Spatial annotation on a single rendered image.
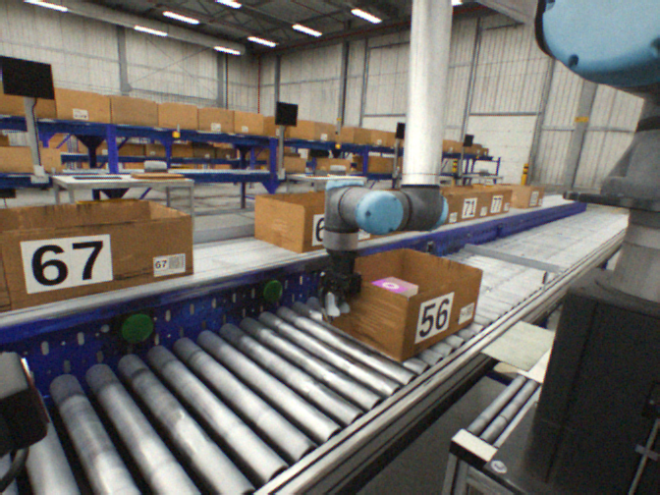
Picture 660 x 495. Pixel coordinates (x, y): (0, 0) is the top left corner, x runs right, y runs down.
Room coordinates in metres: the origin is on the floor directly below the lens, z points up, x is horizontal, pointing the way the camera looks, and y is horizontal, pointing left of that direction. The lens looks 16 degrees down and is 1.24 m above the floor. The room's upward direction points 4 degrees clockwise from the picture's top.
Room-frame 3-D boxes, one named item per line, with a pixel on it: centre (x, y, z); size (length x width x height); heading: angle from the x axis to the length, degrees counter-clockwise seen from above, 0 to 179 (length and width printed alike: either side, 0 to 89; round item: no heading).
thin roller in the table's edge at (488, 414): (0.68, -0.38, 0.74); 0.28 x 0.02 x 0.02; 136
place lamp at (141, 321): (0.78, 0.43, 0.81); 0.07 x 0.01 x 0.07; 136
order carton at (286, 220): (1.48, 0.06, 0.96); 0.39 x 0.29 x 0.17; 136
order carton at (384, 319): (1.05, -0.23, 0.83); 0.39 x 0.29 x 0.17; 134
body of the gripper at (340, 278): (0.91, -0.03, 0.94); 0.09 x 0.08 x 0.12; 46
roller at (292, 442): (0.69, 0.19, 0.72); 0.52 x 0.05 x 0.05; 46
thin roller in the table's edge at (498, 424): (0.66, -0.40, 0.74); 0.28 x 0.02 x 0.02; 136
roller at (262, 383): (0.73, 0.14, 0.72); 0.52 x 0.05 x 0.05; 46
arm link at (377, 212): (0.82, -0.09, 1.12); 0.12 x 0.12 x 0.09; 29
